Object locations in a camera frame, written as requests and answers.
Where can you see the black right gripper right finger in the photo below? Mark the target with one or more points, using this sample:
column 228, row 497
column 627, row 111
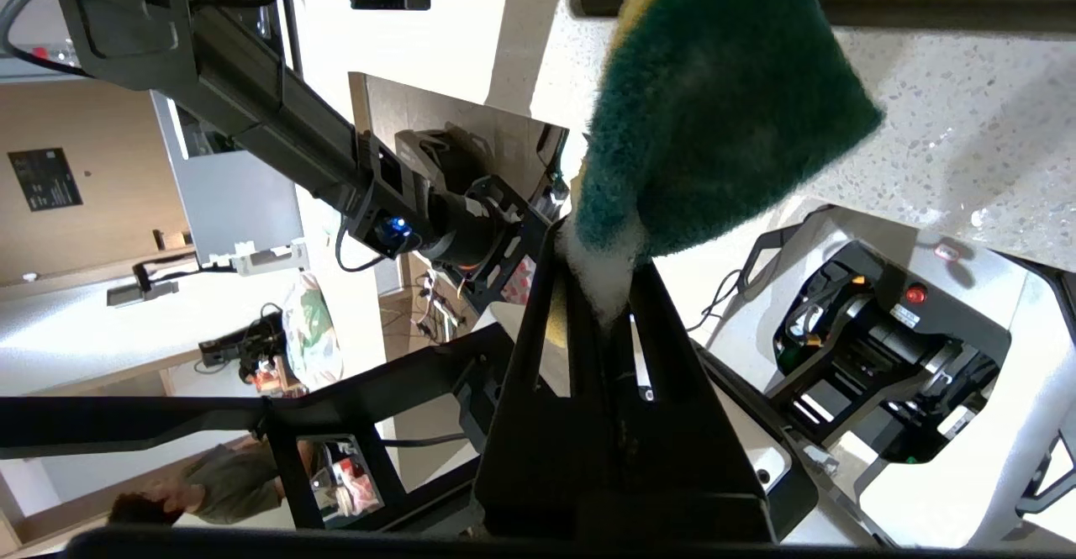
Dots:
column 698, row 475

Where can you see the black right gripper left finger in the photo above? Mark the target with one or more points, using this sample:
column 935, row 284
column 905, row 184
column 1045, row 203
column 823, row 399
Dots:
column 538, row 475

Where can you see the green and yellow sponge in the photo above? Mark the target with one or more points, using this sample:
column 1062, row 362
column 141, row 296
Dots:
column 723, row 122

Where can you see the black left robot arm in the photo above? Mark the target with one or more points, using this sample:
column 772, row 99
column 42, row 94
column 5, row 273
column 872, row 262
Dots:
column 277, row 113

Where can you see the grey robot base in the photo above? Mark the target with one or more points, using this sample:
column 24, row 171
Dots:
column 925, row 475

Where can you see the white plastic bag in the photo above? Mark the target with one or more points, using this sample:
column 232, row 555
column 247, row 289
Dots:
column 311, row 332

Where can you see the person in olive shirt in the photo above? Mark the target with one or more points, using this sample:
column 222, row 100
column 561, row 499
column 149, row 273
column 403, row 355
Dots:
column 218, row 483

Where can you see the black metal frame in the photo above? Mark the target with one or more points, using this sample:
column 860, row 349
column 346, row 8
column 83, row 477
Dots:
column 168, row 424

